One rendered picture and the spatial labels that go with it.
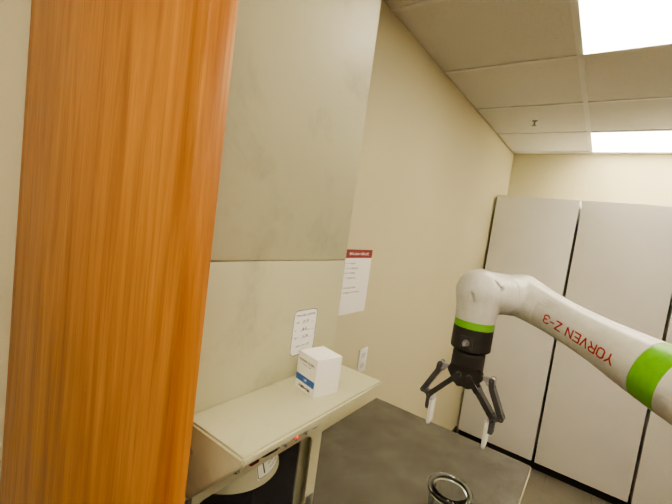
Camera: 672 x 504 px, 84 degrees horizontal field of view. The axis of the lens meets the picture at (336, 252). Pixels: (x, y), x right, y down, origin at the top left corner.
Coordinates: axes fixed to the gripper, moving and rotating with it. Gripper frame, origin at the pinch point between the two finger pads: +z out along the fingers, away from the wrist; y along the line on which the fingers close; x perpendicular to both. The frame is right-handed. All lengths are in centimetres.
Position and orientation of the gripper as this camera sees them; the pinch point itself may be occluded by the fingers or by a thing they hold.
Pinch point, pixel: (455, 429)
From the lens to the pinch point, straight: 105.8
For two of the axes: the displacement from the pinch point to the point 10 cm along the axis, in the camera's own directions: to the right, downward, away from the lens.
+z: -1.4, 9.9, 0.8
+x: 5.8, 0.2, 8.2
